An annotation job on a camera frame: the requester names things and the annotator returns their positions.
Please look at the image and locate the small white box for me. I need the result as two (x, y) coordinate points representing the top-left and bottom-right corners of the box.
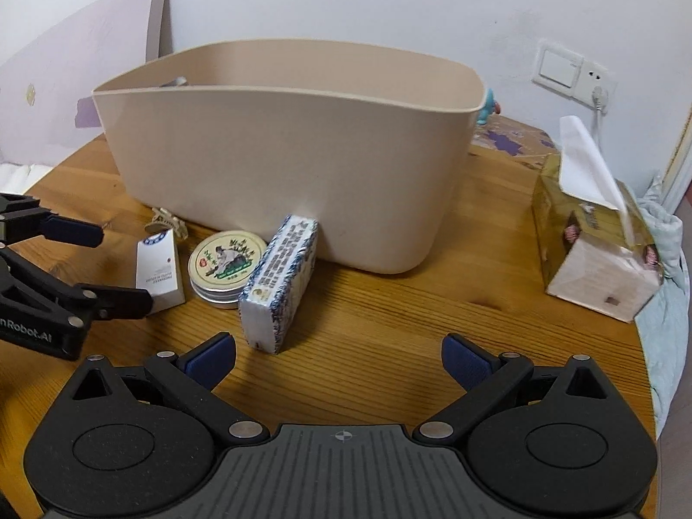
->
(135, 230), (185, 313)

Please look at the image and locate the blue white patterned box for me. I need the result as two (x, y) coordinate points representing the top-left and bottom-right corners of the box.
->
(238, 215), (319, 354)

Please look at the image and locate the round metal tin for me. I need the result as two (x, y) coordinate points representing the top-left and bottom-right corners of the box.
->
(188, 230), (266, 309)

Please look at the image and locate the grey hair clip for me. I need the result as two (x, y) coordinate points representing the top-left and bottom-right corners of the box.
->
(144, 208), (189, 241)

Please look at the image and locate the purple white headboard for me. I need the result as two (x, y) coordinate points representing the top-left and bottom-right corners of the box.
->
(1, 0), (165, 165)

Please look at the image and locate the gold tissue box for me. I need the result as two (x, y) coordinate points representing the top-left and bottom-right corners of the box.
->
(531, 116), (663, 322)

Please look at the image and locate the light blue blanket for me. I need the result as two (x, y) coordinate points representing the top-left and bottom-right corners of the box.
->
(634, 176), (691, 435)

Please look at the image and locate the beige plastic storage bin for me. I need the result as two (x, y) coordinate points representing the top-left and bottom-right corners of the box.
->
(93, 39), (487, 274)

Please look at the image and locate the blue cartoon figurine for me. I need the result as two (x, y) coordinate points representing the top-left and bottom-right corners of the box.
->
(476, 88), (501, 127)

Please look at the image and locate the white plug and cable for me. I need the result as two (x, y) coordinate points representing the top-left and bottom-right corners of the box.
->
(590, 84), (611, 153)

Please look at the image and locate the white wall switch socket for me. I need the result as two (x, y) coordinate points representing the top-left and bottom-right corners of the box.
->
(532, 40), (617, 114)

